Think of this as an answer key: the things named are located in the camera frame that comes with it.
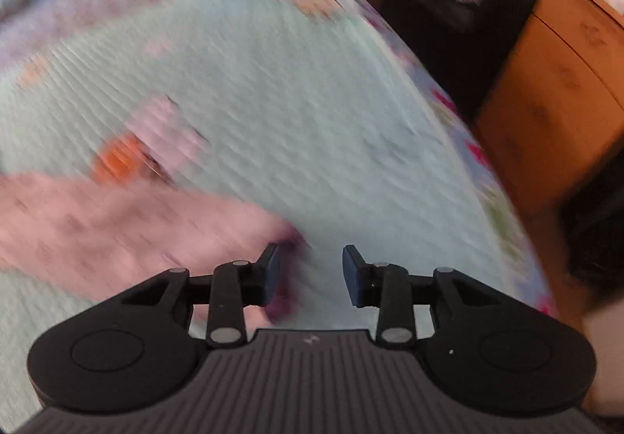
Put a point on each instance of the green quilted bee blanket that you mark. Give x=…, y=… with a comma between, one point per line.
x=317, y=122

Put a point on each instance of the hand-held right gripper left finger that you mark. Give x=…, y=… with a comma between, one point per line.
x=273, y=268

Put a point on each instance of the wooden desk with drawers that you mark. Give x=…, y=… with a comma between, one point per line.
x=551, y=83

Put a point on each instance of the pink printed pajama top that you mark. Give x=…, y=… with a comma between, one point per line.
x=122, y=229

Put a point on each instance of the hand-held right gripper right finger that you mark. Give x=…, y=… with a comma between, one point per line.
x=352, y=273

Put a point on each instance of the black sofa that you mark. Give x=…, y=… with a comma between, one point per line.
x=429, y=24

